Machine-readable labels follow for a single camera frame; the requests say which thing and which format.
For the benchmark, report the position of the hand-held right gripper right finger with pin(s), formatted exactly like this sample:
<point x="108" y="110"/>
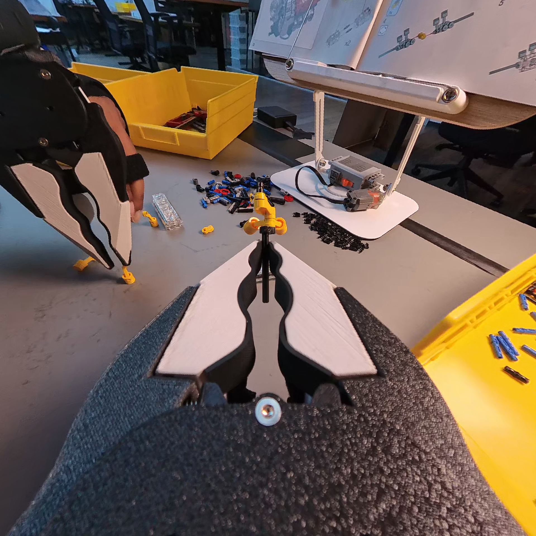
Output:
<point x="326" y="331"/>

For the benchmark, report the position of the pile of red black beams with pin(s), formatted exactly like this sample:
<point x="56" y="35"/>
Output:
<point x="184" y="121"/>

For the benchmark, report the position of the stack of grey crates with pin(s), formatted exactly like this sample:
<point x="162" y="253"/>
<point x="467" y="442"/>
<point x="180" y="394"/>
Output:
<point x="241" y="42"/>

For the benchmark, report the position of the white book stand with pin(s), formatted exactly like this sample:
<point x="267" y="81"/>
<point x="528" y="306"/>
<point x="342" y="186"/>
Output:
<point x="389" y="217"/>

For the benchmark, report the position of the clear cylinder block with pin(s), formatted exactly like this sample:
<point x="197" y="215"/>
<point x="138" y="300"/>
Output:
<point x="167" y="211"/>

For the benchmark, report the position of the instruction booklet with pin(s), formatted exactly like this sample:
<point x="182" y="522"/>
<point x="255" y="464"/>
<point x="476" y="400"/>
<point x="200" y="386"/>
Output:
<point x="460" y="58"/>

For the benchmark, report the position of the pile of mixed small bricks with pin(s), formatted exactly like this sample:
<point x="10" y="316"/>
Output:
<point x="226" y="192"/>

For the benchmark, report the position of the group of blue pins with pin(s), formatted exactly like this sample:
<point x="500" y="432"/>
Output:
<point x="506" y="345"/>

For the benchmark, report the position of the black power adapter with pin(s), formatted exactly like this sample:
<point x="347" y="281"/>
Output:
<point x="276" y="115"/>

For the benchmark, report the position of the grey toy motor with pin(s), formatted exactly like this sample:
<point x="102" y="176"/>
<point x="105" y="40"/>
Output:
<point x="364" y="201"/>

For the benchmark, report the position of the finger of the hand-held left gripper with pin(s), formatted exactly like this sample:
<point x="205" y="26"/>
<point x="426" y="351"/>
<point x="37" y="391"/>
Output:
<point x="46" y="197"/>
<point x="109" y="197"/>

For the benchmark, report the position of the yellow plastic bin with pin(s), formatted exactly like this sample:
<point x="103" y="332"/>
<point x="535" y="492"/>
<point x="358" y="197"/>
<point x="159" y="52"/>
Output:
<point x="234" y="125"/>
<point x="104" y="73"/>
<point x="481" y="418"/>

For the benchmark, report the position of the black axle with yellow pistons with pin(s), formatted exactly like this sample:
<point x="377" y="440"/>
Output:
<point x="264" y="205"/>

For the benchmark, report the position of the yellow toy piston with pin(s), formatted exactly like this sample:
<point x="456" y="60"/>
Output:
<point x="128" y="277"/>
<point x="153" y="221"/>
<point x="81" y="265"/>

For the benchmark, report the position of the pile of black pins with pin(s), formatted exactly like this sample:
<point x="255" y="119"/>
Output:
<point x="335" y="234"/>

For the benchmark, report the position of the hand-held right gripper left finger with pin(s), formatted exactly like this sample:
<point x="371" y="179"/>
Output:
<point x="205" y="331"/>

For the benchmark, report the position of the black office chair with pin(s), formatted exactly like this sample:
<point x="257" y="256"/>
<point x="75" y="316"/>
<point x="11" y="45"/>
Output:
<point x="150" y="33"/>
<point x="481" y="138"/>

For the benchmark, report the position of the grey desk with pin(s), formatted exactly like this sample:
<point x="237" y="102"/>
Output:
<point x="63" y="335"/>

